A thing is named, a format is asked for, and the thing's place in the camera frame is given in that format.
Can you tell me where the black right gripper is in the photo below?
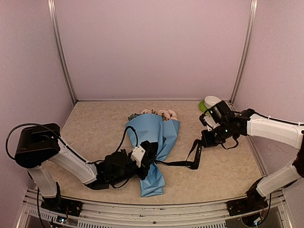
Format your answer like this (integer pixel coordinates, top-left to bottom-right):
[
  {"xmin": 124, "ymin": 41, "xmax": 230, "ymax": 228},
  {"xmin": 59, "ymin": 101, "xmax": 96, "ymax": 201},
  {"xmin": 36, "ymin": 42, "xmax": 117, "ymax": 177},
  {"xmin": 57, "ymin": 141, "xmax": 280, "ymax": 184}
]
[{"xmin": 200, "ymin": 122, "xmax": 232, "ymax": 148}]

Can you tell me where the blue wrapping paper sheet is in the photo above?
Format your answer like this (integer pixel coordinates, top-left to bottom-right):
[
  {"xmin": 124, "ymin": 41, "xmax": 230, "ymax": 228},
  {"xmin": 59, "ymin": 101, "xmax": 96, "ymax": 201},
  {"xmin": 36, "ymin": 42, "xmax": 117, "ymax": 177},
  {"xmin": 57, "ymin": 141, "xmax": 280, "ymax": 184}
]
[{"xmin": 125, "ymin": 113, "xmax": 180, "ymax": 197}]

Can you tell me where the black printed ribbon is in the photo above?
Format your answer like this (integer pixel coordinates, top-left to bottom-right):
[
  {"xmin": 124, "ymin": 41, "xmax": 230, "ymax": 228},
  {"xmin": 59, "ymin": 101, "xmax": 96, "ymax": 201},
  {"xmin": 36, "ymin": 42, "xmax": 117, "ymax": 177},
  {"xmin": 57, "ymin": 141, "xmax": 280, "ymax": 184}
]
[{"xmin": 154, "ymin": 139, "xmax": 202, "ymax": 170}]

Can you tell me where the fake flower bunch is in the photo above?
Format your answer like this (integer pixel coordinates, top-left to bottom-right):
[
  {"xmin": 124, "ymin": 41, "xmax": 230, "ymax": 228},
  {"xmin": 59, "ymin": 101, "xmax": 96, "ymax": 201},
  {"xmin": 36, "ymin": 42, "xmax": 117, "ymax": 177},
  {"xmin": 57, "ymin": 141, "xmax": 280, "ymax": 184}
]
[{"xmin": 128, "ymin": 109, "xmax": 178, "ymax": 121}]

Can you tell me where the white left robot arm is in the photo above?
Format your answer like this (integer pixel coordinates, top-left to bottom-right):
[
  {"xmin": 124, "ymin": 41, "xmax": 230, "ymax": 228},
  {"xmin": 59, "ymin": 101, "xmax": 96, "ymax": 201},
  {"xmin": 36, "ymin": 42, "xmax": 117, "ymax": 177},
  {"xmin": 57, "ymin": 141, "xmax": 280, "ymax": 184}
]
[{"xmin": 14, "ymin": 123, "xmax": 159, "ymax": 211}]

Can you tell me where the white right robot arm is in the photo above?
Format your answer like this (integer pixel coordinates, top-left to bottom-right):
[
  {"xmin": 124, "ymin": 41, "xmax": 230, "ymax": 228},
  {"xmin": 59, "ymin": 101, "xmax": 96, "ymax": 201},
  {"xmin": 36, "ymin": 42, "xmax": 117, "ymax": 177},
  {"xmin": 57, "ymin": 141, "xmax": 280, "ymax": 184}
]
[{"xmin": 199, "ymin": 101, "xmax": 304, "ymax": 211}]

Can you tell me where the white ceramic bowl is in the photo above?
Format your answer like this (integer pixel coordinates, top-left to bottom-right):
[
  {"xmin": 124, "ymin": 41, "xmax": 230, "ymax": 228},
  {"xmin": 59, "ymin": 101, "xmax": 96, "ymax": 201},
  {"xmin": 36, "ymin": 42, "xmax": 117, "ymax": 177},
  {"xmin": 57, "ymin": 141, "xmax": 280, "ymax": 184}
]
[{"xmin": 204, "ymin": 95, "xmax": 222, "ymax": 109}]

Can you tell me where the green plastic saucer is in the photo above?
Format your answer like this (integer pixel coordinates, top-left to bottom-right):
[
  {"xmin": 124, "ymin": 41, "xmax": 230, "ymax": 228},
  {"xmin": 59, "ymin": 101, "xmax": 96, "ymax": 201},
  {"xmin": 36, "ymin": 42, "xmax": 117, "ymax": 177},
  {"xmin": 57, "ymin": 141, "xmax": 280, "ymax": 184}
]
[{"xmin": 199, "ymin": 100, "xmax": 208, "ymax": 113}]

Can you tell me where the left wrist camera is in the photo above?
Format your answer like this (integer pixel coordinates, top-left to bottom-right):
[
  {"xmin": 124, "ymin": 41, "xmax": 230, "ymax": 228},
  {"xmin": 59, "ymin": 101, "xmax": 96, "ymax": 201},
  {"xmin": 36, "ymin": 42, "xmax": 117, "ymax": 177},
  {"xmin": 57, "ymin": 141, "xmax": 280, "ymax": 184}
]
[{"xmin": 130, "ymin": 145, "xmax": 145, "ymax": 168}]

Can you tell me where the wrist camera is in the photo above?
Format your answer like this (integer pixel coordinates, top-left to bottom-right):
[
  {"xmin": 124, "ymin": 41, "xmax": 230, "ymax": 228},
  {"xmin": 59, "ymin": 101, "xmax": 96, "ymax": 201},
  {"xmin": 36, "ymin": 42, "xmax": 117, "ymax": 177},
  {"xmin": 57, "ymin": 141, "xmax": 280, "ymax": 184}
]
[
  {"xmin": 130, "ymin": 145, "xmax": 145, "ymax": 168},
  {"xmin": 199, "ymin": 114, "xmax": 215, "ymax": 132}
]

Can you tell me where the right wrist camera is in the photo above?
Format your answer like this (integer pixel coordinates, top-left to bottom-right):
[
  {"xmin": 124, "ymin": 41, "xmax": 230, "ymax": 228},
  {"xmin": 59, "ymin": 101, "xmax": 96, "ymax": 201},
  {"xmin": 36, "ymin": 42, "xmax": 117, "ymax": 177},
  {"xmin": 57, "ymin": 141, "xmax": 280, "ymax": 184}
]
[{"xmin": 199, "ymin": 114, "xmax": 215, "ymax": 132}]

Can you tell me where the right corner metal post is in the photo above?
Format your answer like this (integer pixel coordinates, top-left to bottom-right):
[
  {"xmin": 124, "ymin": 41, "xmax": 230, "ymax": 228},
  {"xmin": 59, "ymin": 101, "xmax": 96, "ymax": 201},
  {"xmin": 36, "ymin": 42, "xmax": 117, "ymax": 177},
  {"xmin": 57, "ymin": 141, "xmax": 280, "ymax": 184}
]
[{"xmin": 229, "ymin": 0, "xmax": 258, "ymax": 105}]

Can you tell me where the corner metal post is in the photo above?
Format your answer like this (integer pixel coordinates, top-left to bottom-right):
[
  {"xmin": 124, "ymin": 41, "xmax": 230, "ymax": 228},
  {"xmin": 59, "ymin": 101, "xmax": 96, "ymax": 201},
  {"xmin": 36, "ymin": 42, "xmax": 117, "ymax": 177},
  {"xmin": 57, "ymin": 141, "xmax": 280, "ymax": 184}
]
[
  {"xmin": 47, "ymin": 0, "xmax": 78, "ymax": 106},
  {"xmin": 229, "ymin": 0, "xmax": 258, "ymax": 105}
]

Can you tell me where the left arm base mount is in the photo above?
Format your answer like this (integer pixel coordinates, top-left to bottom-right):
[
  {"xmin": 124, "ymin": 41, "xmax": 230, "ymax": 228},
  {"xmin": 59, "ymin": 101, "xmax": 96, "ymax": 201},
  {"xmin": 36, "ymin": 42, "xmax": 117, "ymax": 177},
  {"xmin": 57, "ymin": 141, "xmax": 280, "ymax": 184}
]
[{"xmin": 41, "ymin": 182, "xmax": 83, "ymax": 217}]

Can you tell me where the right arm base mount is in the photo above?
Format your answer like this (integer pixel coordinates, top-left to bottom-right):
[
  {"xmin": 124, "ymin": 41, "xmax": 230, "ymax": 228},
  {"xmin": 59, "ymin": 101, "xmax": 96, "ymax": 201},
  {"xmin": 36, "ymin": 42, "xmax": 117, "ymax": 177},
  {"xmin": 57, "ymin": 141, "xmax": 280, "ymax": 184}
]
[{"xmin": 227, "ymin": 186, "xmax": 268, "ymax": 216}]

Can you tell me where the aluminium table frame rail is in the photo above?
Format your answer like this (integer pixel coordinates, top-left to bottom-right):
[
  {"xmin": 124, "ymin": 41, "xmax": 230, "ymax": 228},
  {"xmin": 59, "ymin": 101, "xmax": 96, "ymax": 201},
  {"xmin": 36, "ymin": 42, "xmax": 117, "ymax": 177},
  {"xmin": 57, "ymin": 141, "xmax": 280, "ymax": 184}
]
[{"xmin": 13, "ymin": 189, "xmax": 294, "ymax": 228}]

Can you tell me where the left corner metal post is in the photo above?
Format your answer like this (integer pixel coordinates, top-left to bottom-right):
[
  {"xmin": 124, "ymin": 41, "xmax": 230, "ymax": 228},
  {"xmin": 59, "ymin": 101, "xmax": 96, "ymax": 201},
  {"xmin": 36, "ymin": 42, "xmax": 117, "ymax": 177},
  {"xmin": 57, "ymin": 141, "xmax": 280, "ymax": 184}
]
[{"xmin": 47, "ymin": 0, "xmax": 78, "ymax": 106}]

